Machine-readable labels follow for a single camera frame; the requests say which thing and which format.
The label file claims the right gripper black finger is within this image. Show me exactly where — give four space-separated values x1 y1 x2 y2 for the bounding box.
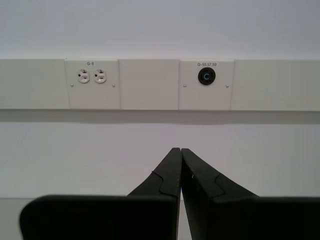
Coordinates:
181 147 320 240
19 147 181 240

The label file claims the cream duplex outlet plate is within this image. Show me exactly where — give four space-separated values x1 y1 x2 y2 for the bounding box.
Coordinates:
64 58 120 110

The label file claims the cream round socket plate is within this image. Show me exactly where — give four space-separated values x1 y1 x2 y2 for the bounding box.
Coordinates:
178 59 235 111

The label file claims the white electrical receptacle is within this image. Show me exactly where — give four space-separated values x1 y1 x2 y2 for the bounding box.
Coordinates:
76 68 91 84
93 68 108 84

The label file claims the cream blank raceway cover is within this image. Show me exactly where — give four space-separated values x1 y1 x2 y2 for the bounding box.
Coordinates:
118 58 180 111

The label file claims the black round twist-lock socket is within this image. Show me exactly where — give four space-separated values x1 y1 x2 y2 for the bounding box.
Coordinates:
197 67 216 86

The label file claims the cream wall raceway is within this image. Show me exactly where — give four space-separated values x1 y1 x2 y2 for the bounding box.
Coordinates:
0 58 320 111

